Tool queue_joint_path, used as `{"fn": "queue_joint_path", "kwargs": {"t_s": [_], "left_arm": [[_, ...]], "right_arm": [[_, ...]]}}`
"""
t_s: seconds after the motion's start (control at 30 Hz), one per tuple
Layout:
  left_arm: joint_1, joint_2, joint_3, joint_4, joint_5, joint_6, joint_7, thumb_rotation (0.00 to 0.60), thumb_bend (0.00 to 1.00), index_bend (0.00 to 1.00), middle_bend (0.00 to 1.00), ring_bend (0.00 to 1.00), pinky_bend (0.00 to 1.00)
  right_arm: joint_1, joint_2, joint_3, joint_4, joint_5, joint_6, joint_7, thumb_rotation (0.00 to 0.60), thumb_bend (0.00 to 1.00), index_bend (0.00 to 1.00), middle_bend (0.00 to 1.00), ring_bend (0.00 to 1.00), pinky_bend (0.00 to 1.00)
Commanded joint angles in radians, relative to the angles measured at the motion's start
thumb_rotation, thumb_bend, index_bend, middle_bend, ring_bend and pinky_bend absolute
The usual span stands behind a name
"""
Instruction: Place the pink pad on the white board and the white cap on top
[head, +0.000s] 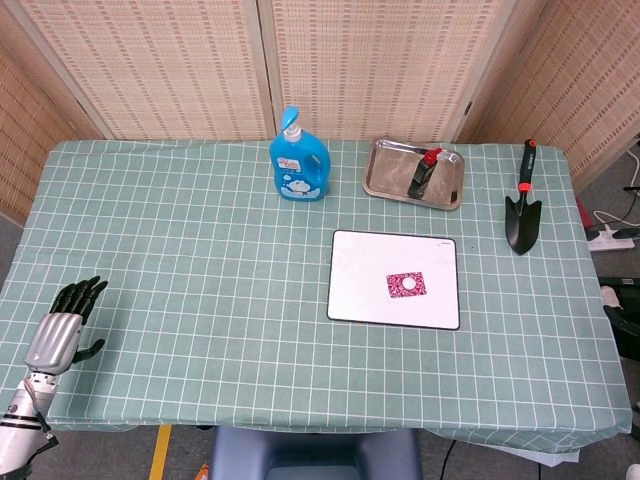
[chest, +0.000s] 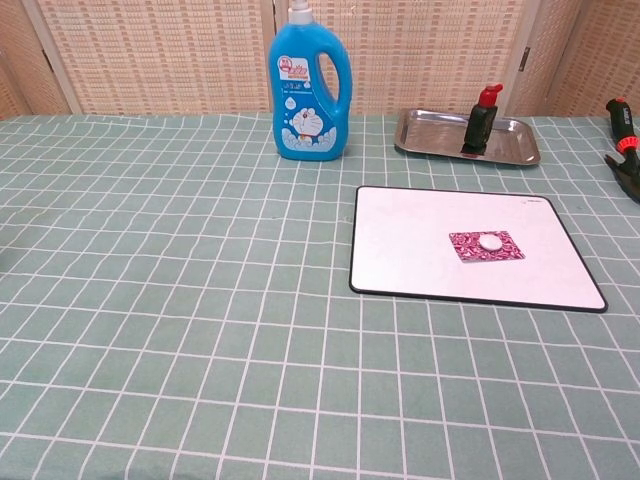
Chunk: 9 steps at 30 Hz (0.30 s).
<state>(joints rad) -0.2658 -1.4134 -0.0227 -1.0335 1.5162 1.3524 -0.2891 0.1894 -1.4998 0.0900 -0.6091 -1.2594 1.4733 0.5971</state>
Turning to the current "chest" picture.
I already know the red patterned square cloth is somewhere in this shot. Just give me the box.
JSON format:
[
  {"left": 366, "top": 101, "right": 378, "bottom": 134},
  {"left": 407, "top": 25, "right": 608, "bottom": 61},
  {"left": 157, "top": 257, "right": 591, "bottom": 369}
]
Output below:
[{"left": 448, "top": 229, "right": 528, "bottom": 263}]

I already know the white mat with black edge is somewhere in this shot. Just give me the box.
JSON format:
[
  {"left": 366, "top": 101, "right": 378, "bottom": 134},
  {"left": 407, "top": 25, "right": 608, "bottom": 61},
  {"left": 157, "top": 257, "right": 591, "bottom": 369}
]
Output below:
[{"left": 348, "top": 185, "right": 609, "bottom": 314}]

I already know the green checked tablecloth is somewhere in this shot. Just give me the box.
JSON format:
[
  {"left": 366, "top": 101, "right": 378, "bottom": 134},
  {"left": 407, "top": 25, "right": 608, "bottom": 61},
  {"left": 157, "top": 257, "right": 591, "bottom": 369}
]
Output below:
[{"left": 0, "top": 111, "right": 640, "bottom": 480}]

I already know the blue detergent pump bottle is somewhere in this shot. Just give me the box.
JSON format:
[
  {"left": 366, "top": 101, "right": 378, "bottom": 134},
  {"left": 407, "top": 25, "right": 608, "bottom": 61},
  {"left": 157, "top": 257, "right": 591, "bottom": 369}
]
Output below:
[{"left": 268, "top": 0, "right": 354, "bottom": 163}]

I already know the stainless steel tray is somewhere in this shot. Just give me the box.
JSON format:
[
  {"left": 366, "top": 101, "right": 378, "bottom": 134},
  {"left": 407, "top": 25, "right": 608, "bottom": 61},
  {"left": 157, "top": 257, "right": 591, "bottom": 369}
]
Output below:
[{"left": 393, "top": 107, "right": 543, "bottom": 167}]

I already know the dark bottle with red cap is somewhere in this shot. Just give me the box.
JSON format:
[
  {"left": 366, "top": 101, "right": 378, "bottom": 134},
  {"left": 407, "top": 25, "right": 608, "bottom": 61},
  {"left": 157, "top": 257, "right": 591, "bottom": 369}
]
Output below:
[{"left": 460, "top": 83, "right": 504, "bottom": 156}]

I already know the bamboo folding screen panel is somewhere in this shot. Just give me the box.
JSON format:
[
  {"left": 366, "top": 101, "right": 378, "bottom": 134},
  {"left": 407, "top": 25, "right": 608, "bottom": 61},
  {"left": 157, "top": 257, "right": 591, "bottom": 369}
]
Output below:
[
  {"left": 272, "top": 0, "right": 546, "bottom": 117},
  {"left": 0, "top": 0, "right": 76, "bottom": 121},
  {"left": 22, "top": 0, "right": 277, "bottom": 116},
  {"left": 504, "top": 0, "right": 640, "bottom": 119}
]

